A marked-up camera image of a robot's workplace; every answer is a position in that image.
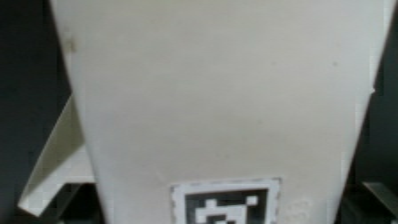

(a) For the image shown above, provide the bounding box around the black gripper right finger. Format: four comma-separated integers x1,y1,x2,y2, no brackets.
339,182,398,224

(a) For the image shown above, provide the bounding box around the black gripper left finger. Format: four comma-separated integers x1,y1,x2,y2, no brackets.
23,183,105,224

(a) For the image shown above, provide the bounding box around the white cabinet top block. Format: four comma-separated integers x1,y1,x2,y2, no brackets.
16,0,398,224

